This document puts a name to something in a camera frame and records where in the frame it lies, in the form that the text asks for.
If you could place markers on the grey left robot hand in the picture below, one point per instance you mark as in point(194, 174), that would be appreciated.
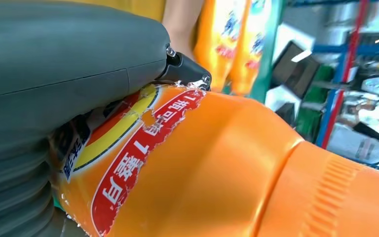
point(62, 59)

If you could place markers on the orange detergent bottle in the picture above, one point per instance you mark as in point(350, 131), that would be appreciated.
point(258, 39)
point(215, 49)
point(209, 170)

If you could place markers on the yellow taped cardboard mat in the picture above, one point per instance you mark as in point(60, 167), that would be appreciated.
point(127, 8)

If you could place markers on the black tablet on stand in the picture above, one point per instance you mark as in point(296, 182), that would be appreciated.
point(294, 72)

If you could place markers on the green plastic crate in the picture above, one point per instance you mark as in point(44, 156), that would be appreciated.
point(310, 121)

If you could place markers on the red rack beam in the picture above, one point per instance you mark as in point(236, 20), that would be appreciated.
point(341, 81)

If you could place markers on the blue metal rack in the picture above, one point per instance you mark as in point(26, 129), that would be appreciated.
point(372, 50)

